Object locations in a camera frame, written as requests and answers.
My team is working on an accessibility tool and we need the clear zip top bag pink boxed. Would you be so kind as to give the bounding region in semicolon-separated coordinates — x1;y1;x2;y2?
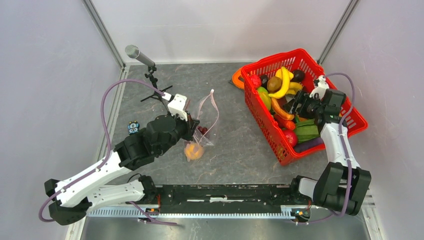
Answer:
183;89;220;162

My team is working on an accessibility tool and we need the dark plum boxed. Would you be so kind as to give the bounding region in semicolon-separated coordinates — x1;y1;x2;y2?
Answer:
291;69;305;83

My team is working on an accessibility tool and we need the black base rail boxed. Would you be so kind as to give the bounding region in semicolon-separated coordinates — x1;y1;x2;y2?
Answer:
136;184;312;214

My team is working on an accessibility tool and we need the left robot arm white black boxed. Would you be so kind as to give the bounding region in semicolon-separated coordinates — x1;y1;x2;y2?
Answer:
44;114;200;226

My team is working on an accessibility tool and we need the purple eggplant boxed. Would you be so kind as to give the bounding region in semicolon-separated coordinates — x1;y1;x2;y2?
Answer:
293;137;324;153

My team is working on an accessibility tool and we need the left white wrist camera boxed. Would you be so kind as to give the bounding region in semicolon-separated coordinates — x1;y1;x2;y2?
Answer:
167;94;188;122

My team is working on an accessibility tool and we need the green leafy vegetable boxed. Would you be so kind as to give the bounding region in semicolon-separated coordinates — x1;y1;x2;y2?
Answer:
293;119;320;143

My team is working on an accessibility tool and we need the orange plastic handle piece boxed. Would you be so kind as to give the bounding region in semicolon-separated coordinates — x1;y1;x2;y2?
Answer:
230;68;245;90

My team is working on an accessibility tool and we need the dark red grape bunch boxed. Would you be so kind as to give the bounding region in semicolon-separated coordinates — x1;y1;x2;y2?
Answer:
197;126;209;135

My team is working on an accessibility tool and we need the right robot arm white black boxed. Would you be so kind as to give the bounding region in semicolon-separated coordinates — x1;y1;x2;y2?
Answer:
287;89;372;216

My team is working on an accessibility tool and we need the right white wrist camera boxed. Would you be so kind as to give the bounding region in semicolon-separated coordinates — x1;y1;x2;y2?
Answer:
309;75;330;100

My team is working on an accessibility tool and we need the red plastic basket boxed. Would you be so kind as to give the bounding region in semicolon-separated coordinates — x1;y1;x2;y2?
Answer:
241;48;368;166

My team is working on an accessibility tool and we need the orange fruit with leaf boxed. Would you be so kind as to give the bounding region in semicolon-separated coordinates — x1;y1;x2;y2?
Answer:
184;142;204;162

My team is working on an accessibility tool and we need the red strawberry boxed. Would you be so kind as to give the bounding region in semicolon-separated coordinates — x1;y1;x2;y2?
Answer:
249;74;262;90

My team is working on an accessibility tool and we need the black tripod stand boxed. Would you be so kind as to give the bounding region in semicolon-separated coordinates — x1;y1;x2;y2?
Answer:
140;64;164;104

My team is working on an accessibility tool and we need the papaya slice orange brown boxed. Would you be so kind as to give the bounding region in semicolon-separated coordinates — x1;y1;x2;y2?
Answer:
271;98;295;121

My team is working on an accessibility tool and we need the grey microphone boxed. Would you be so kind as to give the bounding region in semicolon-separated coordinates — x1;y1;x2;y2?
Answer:
124;44;156;68

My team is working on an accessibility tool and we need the small blue robot toy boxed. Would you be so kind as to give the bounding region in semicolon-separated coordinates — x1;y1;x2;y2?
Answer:
127;120;140;135

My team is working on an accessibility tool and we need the red apple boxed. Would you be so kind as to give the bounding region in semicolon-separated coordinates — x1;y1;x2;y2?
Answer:
282;129;298;148

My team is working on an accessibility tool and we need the orange carrot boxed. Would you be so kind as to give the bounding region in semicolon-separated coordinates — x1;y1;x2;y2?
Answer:
273;114;296;131

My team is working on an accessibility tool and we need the dark mangosteen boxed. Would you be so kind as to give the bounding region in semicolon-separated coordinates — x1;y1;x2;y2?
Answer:
259;74;269;88

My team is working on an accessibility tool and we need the green apple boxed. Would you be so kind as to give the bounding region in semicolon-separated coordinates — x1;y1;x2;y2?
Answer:
256;86;272;111

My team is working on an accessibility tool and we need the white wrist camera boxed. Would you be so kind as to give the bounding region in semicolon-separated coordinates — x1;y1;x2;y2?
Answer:
167;94;188;122
309;75;330;100

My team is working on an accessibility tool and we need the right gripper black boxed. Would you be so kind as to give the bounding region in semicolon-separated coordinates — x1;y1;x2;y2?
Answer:
281;90;324;120

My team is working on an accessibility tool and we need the yellow banana bunch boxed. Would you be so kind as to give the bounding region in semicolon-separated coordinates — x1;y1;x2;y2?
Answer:
268;67;304;99

